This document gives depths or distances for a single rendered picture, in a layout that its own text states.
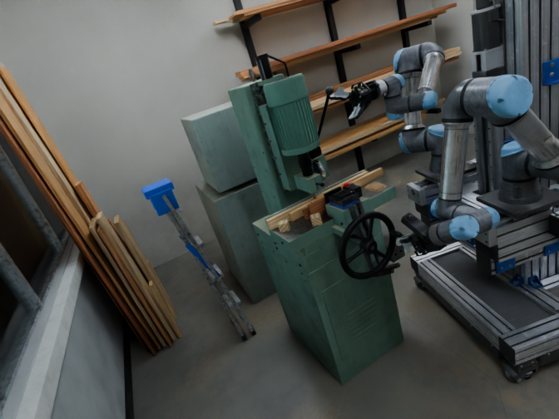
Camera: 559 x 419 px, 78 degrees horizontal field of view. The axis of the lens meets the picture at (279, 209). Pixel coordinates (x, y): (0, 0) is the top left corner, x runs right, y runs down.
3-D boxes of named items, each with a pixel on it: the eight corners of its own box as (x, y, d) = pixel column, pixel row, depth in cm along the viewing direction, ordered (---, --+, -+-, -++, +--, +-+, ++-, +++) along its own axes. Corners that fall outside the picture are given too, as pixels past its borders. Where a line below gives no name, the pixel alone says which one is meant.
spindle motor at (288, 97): (294, 159, 145) (273, 83, 133) (276, 155, 160) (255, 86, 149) (328, 144, 151) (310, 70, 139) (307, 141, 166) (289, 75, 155)
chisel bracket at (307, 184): (313, 196, 158) (308, 179, 155) (297, 191, 170) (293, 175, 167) (325, 190, 161) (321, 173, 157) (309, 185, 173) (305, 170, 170)
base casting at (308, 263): (307, 275, 152) (301, 258, 149) (255, 236, 202) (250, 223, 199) (383, 230, 167) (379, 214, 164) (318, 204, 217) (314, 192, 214)
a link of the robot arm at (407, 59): (427, 152, 180) (420, 41, 170) (398, 155, 189) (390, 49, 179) (432, 150, 189) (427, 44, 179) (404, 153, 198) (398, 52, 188)
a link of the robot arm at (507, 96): (551, 154, 131) (472, 69, 106) (597, 159, 118) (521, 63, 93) (534, 182, 132) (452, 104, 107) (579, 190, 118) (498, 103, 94)
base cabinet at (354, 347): (342, 386, 179) (307, 275, 152) (289, 328, 229) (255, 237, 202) (405, 340, 194) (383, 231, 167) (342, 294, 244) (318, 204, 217)
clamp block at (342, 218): (347, 231, 145) (342, 212, 141) (328, 222, 156) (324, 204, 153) (373, 216, 149) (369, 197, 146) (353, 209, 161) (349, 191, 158)
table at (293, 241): (303, 262, 138) (299, 249, 136) (270, 239, 164) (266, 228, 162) (413, 200, 158) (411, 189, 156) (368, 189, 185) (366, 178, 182)
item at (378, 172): (292, 221, 161) (289, 214, 160) (290, 220, 163) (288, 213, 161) (383, 174, 180) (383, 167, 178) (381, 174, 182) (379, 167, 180)
